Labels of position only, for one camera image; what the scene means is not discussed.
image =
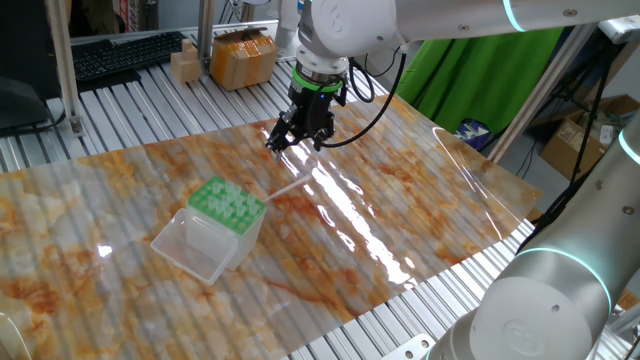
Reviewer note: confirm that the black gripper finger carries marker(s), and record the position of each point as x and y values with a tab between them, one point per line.
324	137
277	136

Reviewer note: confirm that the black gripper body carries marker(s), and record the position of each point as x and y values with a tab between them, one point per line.
310	110

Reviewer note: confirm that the clear plastic pipette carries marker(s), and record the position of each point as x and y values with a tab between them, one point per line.
287	188

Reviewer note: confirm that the green pipette tip rack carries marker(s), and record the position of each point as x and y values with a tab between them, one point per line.
196	201

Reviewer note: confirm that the translucent pipette tip box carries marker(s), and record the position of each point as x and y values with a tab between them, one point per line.
200	250

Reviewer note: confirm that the orange marble pattern mat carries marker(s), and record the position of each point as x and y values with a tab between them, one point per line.
350	240

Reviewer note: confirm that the blue white patterned bag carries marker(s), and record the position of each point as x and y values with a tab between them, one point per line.
472	135

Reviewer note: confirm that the green cloth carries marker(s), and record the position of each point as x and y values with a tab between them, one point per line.
475	75

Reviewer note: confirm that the black computer keyboard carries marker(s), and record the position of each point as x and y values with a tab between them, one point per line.
125	55

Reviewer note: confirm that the open cardboard box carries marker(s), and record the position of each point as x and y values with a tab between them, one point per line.
565	145

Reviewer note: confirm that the black computer monitor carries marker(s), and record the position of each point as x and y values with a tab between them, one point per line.
25	50

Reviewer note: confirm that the aluminium frame post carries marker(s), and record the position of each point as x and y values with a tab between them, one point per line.
62	60
205	30
538	95

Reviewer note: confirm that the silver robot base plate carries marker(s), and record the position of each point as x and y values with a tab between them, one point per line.
410	350

